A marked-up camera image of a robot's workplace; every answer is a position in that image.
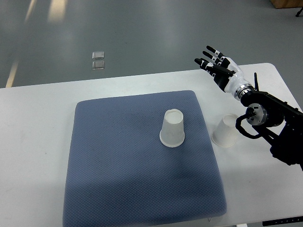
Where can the black table control panel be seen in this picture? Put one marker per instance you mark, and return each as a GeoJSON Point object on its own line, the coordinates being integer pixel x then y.
{"type": "Point", "coordinates": [282, 221]}

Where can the upper metal floor plate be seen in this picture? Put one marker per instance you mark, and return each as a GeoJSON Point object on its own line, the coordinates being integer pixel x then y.
{"type": "Point", "coordinates": [98, 55]}

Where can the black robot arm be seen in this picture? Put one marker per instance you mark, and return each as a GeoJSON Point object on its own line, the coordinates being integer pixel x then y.
{"type": "Point", "coordinates": [274, 120]}

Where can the white paper cup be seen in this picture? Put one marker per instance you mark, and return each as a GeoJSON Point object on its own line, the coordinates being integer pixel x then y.
{"type": "Point", "coordinates": [172, 132]}
{"type": "Point", "coordinates": [225, 134]}

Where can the black tripod leg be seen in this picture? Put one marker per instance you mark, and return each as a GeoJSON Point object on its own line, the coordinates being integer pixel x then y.
{"type": "Point", "coordinates": [299, 12]}

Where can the white paper cup on mat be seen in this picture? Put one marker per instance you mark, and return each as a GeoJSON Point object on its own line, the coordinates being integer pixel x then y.
{"type": "Point", "coordinates": [172, 132]}

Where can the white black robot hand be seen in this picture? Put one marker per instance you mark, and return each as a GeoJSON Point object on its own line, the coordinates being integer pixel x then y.
{"type": "Point", "coordinates": [225, 72]}

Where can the blue grey foam mat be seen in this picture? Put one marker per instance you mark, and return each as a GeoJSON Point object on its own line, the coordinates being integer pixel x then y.
{"type": "Point", "coordinates": [120, 174]}

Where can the wooden furniture corner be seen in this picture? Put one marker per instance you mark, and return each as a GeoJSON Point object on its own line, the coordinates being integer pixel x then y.
{"type": "Point", "coordinates": [287, 4]}

